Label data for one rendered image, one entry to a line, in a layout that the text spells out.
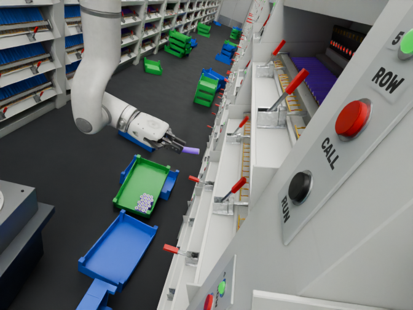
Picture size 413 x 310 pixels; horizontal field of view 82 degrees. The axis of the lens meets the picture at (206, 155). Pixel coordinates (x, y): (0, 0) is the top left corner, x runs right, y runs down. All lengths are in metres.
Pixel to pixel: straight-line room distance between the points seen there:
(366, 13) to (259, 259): 0.18
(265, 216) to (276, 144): 0.15
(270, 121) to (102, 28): 0.46
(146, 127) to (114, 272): 0.69
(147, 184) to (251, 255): 1.26
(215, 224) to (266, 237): 0.29
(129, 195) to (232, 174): 0.91
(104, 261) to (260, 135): 1.00
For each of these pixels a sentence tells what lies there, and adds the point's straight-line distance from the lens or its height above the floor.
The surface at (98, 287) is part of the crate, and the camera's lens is 0.95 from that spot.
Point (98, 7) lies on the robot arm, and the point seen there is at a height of 0.95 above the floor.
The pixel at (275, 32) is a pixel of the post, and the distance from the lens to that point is 0.77.
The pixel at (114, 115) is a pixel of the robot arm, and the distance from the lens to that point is 0.75.
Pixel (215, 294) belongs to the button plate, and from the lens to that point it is 0.25.
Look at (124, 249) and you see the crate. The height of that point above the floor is 0.00.
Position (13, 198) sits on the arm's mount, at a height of 0.39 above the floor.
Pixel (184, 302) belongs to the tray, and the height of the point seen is 0.54.
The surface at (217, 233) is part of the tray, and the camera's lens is 0.44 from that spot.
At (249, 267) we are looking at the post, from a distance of 0.19.
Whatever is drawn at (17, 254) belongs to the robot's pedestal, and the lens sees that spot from 0.95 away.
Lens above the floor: 1.08
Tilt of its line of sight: 34 degrees down
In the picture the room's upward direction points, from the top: 22 degrees clockwise
